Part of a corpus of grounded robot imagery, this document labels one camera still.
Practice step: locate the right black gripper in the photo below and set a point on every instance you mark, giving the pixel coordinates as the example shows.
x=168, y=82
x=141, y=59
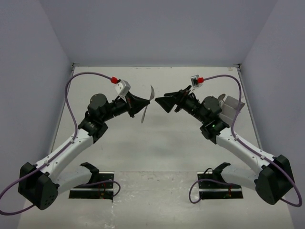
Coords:
x=168, y=102

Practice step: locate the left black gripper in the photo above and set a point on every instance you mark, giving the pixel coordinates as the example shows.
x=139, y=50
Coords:
x=134, y=104

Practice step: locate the plain steel spoon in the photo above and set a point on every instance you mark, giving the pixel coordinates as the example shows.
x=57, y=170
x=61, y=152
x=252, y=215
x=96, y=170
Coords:
x=221, y=97

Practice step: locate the clear plastic utensil container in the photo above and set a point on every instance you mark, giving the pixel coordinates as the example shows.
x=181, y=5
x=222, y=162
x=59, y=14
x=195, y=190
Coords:
x=229, y=107

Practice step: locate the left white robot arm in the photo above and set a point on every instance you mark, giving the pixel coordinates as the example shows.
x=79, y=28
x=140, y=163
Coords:
x=40, y=183

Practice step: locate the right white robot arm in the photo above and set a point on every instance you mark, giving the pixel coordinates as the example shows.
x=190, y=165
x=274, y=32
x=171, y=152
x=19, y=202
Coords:
x=271, y=176

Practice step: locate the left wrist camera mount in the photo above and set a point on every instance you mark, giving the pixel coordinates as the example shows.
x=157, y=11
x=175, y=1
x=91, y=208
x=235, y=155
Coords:
x=122, y=87

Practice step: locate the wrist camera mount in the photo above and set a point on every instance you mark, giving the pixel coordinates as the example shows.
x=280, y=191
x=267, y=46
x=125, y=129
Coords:
x=196, y=81
x=122, y=87

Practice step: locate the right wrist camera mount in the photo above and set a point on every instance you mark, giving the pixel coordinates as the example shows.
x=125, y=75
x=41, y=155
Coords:
x=196, y=81

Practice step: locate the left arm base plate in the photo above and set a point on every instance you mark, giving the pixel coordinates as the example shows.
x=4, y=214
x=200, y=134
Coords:
x=99, y=191

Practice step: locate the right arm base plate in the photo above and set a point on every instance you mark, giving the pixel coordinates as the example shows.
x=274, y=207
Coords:
x=211, y=190

